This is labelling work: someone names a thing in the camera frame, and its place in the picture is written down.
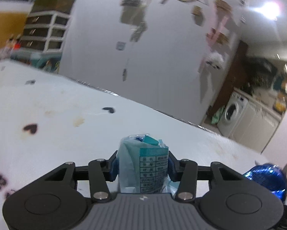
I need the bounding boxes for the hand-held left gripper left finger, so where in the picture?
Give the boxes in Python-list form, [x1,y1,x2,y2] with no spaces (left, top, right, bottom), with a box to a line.
[45,150,120,202]

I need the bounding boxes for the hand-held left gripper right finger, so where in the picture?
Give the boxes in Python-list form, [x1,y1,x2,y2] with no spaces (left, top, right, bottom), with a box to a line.
[167,151,245,202]

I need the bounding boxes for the teal paper packet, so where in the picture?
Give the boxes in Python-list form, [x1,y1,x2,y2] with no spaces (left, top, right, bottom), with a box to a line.
[117,133,180,194]

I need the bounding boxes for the blue foil packet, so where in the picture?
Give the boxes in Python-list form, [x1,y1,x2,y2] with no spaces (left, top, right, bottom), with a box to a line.
[243,163,287,200]

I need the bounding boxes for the green bag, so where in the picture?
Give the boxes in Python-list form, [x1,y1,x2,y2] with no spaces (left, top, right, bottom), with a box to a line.
[211,107,225,125]

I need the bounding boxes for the white washing machine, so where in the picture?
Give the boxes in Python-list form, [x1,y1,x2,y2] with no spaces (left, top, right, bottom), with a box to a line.
[217,91,249,138]

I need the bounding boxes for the white lower kitchen cabinets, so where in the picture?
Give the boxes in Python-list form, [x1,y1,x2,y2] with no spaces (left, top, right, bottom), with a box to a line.
[230,89,282,152]

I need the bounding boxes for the brown wooden door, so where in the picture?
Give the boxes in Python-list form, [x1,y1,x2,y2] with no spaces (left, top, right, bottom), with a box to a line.
[207,41,248,125]

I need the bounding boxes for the white plush toy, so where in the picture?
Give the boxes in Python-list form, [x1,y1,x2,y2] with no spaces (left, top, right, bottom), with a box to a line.
[204,51,227,69]

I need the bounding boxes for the black range hood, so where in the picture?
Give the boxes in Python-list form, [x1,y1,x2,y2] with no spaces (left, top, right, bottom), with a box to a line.
[246,56,279,77]

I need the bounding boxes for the white drawer cabinet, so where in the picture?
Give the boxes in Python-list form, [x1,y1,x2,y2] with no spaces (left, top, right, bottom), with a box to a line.
[20,11,70,53]

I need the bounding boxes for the dark glass cabinet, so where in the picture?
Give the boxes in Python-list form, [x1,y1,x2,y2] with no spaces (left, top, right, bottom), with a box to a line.
[32,0,77,15]

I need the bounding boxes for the yellow board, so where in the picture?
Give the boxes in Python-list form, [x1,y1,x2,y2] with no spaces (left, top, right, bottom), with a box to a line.
[0,0,32,51]

